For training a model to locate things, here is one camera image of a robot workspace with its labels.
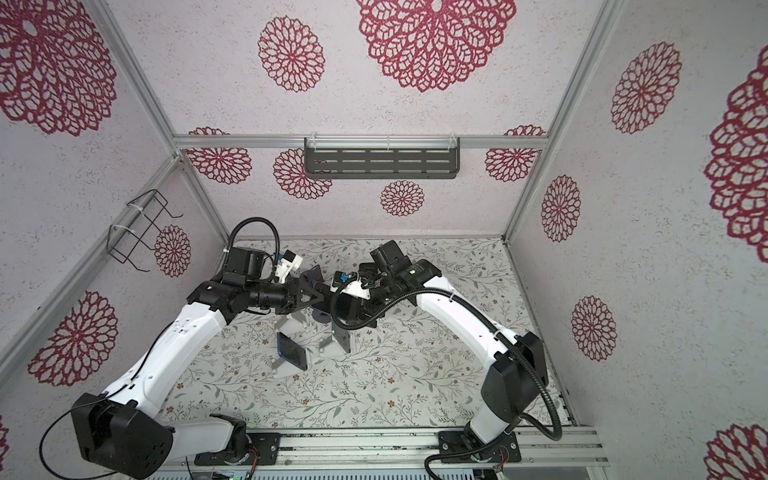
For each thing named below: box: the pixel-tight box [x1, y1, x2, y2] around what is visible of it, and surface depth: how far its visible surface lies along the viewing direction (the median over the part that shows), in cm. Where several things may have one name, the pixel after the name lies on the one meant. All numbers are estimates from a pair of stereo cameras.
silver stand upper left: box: [274, 312, 307, 338], surface depth 96 cm
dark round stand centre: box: [312, 309, 332, 323], surface depth 99 cm
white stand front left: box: [271, 348, 310, 379], surface depth 87 cm
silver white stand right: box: [318, 331, 346, 357], surface depth 91 cm
